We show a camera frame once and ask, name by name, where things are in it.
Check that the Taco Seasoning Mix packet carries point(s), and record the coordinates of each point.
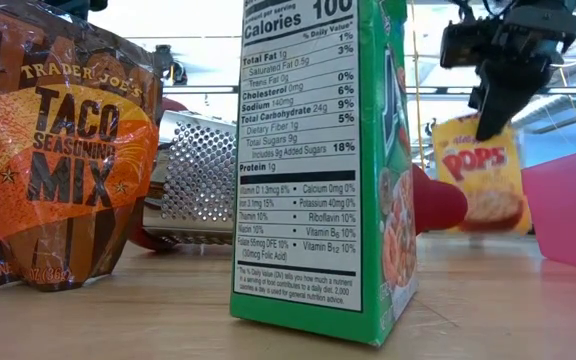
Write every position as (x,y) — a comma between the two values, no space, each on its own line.
(68,175)

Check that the green cereal box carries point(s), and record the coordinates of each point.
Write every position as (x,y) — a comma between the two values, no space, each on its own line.
(298,150)

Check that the yellow Corn Pops cereal box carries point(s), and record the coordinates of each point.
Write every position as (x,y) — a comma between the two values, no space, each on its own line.
(488,200)

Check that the pink plastic bin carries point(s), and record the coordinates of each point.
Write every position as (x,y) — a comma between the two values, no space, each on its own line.
(568,210)

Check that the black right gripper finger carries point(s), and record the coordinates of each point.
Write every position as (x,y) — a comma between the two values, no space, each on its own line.
(508,95)

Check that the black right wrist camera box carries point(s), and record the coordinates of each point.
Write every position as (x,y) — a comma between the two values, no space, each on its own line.
(468,45)

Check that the long ceiling light strip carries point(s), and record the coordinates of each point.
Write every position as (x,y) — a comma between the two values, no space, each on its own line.
(198,90)

